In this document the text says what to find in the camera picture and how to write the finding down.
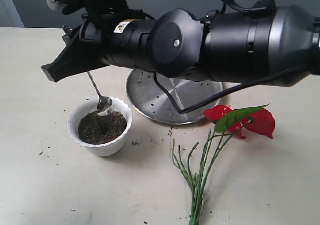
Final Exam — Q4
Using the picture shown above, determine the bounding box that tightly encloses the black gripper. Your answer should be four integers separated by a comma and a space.
41, 8, 157, 83

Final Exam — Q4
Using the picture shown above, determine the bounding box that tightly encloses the silver metal spork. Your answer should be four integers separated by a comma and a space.
87, 71, 114, 116

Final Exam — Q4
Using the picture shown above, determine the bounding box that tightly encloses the artificial red anthurium plant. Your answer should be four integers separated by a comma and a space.
171, 105, 276, 225

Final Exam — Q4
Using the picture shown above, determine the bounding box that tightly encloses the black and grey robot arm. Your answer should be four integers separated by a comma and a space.
42, 5, 320, 87

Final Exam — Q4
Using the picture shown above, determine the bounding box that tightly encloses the dark soil in pot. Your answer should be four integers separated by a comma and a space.
78, 111, 127, 145

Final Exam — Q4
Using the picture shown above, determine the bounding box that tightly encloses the white scalloped plastic pot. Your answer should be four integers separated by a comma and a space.
68, 97, 133, 157

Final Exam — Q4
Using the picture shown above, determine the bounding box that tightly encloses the round stainless steel plate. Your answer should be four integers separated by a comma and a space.
126, 70, 224, 125

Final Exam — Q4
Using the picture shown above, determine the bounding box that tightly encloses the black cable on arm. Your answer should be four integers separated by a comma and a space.
153, 67, 312, 115

